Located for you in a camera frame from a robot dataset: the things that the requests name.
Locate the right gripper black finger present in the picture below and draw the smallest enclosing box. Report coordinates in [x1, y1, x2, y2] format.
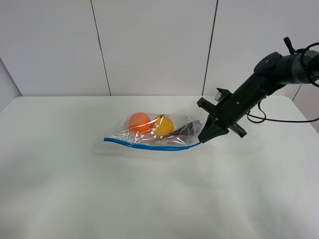
[202, 125, 229, 143]
[198, 116, 219, 143]

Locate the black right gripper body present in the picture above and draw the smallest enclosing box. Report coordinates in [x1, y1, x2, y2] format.
[197, 74, 271, 138]

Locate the clear zip bag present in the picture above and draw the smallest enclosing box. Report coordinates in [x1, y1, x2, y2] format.
[104, 113, 200, 151]

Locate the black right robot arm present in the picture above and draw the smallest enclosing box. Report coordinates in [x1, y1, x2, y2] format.
[197, 37, 319, 143]

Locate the dark purple eggplant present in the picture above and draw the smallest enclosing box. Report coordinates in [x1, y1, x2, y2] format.
[155, 120, 202, 146]

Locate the yellow pear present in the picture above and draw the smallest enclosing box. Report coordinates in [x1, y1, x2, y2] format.
[153, 115, 174, 136]

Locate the orange fruit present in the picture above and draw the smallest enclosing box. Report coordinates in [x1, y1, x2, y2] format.
[128, 113, 152, 135]

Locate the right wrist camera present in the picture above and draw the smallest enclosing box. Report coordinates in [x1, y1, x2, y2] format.
[214, 88, 232, 103]

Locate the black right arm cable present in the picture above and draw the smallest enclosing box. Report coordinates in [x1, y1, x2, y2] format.
[245, 42, 319, 123]

